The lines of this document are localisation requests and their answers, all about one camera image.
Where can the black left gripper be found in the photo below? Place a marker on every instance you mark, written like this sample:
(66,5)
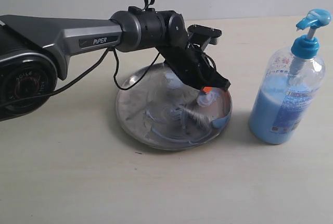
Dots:
(194,68)

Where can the round steel plate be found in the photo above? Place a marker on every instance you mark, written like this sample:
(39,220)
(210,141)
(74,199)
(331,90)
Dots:
(162,112)

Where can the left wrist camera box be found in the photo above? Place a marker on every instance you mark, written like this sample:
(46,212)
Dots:
(202,36)

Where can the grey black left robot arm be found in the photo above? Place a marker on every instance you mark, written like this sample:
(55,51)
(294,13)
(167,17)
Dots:
(35,51)

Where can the blue lotion pump bottle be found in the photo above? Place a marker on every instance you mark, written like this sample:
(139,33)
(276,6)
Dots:
(291,80)

